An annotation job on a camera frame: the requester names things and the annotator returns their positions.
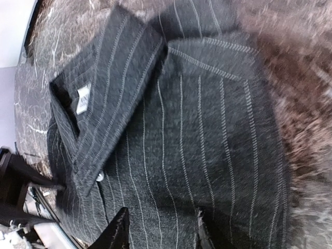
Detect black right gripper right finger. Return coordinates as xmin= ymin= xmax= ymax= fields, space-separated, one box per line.
xmin=196 ymin=207 xmax=220 ymax=249

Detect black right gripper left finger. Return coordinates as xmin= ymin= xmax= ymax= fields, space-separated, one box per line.
xmin=89 ymin=207 xmax=130 ymax=249

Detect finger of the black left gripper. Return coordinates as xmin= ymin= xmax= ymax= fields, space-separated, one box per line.
xmin=1 ymin=147 xmax=65 ymax=205

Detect black striped garment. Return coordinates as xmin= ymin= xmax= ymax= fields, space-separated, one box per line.
xmin=47 ymin=1 xmax=289 ymax=248

